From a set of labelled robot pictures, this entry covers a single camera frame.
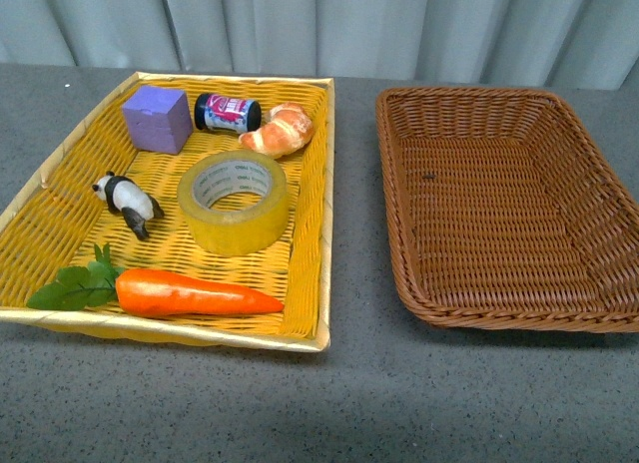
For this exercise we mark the toy panda figurine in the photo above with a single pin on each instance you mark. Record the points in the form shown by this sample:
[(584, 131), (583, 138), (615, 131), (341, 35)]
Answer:
[(125, 197)]

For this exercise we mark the brown wicker basket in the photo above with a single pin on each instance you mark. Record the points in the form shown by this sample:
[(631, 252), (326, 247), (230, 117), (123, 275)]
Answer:
[(502, 213)]

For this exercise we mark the yellow packing tape roll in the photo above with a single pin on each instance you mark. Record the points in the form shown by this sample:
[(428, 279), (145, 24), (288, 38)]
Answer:
[(234, 232)]

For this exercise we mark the small dark labelled jar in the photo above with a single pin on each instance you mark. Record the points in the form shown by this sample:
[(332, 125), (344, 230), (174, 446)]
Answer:
[(215, 111)]

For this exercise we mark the grey curtain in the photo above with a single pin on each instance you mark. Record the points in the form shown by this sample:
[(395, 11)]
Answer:
[(580, 44)]

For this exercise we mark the purple foam cube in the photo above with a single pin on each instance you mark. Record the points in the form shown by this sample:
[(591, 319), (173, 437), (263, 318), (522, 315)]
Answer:
[(158, 119)]

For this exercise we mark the toy orange carrot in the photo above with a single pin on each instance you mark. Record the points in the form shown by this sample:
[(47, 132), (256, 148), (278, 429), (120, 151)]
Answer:
[(146, 292)]

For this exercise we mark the yellow woven basket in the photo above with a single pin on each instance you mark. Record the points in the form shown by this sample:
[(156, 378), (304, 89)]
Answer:
[(55, 221)]

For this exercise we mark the toy croissant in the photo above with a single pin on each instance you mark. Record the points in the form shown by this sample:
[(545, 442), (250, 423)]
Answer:
[(289, 129)]

